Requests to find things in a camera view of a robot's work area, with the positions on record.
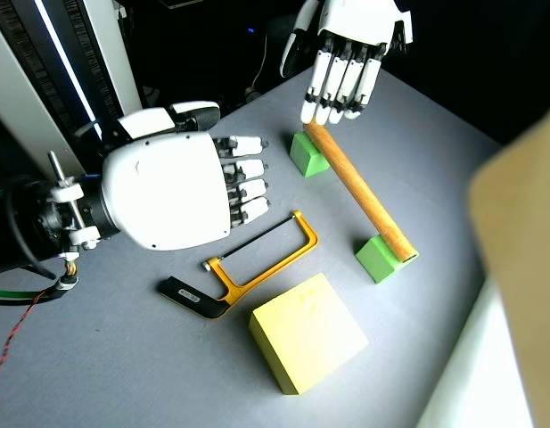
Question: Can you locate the grey cable with plug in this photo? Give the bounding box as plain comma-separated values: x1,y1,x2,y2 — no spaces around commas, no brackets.
244,30,270,100

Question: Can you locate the white column with light strip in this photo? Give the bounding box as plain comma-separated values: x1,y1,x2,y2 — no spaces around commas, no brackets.
0,0,146,179

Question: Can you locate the large yellow block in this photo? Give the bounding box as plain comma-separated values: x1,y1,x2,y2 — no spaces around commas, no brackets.
249,272,371,397

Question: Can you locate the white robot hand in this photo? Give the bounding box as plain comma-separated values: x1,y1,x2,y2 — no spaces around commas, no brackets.
279,0,404,126
100,101,272,251

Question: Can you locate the grey table cloth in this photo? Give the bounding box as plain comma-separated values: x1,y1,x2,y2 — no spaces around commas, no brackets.
0,60,503,428

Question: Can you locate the tan cardboard panel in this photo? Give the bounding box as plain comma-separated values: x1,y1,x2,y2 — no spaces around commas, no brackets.
468,102,550,428

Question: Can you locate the green wooden support block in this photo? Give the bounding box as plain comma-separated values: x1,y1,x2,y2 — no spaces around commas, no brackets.
354,235,420,284
289,132,332,178

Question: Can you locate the white backdrop sheet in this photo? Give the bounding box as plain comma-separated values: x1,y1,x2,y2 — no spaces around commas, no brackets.
416,276,538,428

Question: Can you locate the round wooden rod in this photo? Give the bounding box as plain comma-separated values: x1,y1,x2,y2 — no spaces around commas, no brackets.
304,123,416,262

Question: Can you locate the yellow hacksaw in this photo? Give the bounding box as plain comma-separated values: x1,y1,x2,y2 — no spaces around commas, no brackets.
157,210,320,321

